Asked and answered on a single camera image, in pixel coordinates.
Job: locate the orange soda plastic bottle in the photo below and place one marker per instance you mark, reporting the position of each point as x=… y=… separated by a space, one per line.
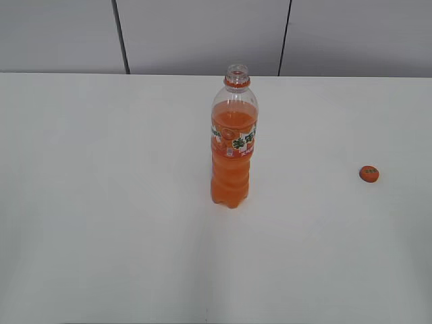
x=234 y=117

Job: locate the orange bottle cap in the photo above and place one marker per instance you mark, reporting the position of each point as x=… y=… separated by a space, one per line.
x=369 y=173

